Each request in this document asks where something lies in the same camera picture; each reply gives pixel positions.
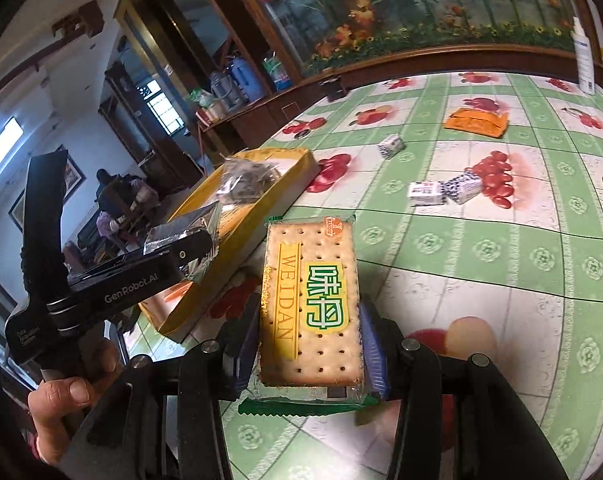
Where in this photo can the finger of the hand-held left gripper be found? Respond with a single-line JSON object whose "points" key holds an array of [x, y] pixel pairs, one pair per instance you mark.
{"points": [[194, 255]]}

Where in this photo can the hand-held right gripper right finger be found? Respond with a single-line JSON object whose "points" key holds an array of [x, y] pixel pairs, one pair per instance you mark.
{"points": [[376, 355]]}

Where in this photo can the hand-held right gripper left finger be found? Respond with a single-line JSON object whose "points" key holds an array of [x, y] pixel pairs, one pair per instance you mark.
{"points": [[241, 360]]}

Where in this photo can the silver foil snack packet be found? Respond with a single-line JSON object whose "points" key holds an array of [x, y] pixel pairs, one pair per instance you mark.
{"points": [[181, 230]]}

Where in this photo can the yellow cracker packet green ends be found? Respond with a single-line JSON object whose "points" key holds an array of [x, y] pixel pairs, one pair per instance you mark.
{"points": [[311, 300]]}

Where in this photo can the clear bag of dark snacks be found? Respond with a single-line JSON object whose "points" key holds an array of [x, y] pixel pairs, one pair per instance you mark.
{"points": [[246, 182]]}

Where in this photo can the yellow cardboard tray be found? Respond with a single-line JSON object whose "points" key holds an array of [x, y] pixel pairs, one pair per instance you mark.
{"points": [[291, 175]]}

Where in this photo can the person's left hand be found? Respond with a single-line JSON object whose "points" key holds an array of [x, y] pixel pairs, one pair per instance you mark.
{"points": [[61, 410]]}

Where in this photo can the small yellow cracker packet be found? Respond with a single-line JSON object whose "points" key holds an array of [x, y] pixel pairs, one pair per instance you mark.
{"points": [[230, 222]]}

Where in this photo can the ceiling tube light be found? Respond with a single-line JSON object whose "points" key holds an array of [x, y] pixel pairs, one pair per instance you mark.
{"points": [[1, 147]]}

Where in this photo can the wooden sideboard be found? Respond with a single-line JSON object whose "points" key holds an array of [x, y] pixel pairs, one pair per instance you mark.
{"points": [[251, 120]]}

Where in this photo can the grey water jug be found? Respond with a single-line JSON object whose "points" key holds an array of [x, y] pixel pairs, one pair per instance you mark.
{"points": [[220, 90]]}

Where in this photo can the blue plastic bottle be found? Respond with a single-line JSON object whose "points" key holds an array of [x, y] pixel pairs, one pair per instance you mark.
{"points": [[245, 80]]}

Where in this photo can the green plastic bottle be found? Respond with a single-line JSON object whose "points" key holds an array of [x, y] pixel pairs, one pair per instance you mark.
{"points": [[275, 74]]}

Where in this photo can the small dark jar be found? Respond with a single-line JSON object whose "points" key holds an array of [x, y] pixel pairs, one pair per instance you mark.
{"points": [[334, 89]]}

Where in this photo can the orange foil snack packet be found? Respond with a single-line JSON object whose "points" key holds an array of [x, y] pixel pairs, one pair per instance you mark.
{"points": [[476, 122]]}

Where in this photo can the white spray bottle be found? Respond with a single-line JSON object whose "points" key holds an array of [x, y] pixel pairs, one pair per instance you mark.
{"points": [[584, 57]]}

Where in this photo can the framed wall picture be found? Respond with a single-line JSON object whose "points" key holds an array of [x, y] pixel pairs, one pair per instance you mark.
{"points": [[74, 175]]}

